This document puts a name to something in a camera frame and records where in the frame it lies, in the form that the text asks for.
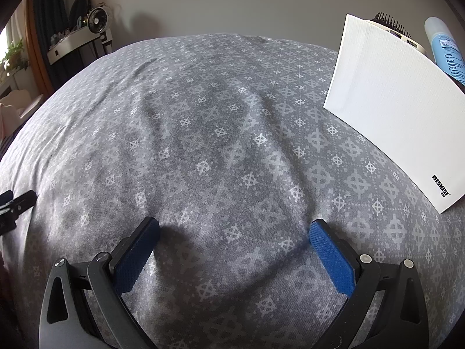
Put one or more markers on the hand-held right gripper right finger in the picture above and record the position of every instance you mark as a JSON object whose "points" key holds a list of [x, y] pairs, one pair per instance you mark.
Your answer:
{"points": [[334, 261]]}

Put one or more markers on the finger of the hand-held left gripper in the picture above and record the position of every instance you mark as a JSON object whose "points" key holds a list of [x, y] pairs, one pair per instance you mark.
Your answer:
{"points": [[21, 200]]}

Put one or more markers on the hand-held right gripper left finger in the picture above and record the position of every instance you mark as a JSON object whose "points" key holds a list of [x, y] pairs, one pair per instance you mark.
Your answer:
{"points": [[136, 258]]}

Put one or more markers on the white cardboard box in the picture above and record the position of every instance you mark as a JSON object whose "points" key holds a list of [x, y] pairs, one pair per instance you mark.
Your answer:
{"points": [[392, 109]]}

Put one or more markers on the chair with pink towel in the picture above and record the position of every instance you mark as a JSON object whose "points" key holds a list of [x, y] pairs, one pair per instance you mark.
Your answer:
{"points": [[5, 116]]}

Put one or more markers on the green potted plant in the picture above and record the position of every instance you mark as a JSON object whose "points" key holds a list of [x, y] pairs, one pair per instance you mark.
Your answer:
{"points": [[14, 56]]}

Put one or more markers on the grey patterned bedsheet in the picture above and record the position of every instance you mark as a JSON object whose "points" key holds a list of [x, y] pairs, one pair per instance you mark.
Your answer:
{"points": [[218, 134]]}

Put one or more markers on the orange curtain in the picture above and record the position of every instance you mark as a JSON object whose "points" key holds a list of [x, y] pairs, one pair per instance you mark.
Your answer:
{"points": [[34, 51]]}

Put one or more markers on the white curved shelf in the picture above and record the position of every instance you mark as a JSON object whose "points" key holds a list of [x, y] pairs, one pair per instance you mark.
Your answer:
{"points": [[69, 46]]}

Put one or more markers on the dark curtain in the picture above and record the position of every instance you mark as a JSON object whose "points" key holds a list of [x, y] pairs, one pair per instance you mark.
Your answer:
{"points": [[51, 18]]}

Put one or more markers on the small white desk fan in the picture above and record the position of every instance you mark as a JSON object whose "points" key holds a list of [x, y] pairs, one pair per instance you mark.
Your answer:
{"points": [[97, 20]]}

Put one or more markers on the round black mirror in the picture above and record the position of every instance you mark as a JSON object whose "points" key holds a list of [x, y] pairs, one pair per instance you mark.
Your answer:
{"points": [[80, 7]]}

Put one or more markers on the cream hair claw clip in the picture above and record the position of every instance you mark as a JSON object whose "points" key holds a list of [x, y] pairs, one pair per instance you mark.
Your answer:
{"points": [[408, 40]]}

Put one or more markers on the light blue spray bottle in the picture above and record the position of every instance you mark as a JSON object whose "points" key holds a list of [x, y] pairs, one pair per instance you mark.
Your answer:
{"points": [[445, 47]]}

